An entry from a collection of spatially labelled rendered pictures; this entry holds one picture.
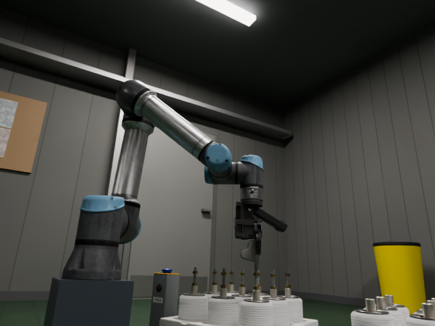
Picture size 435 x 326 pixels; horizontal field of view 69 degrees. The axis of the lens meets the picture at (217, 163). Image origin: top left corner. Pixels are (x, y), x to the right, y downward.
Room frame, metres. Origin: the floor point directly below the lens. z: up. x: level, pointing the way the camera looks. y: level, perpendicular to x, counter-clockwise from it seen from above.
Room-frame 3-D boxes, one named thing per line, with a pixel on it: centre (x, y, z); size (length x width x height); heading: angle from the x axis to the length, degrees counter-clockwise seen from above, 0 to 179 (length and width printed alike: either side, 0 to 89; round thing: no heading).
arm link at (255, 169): (1.01, -0.11, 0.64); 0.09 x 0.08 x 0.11; 85
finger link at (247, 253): (0.99, -0.11, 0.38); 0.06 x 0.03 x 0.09; 87
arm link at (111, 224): (0.92, 0.33, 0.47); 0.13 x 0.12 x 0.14; 175
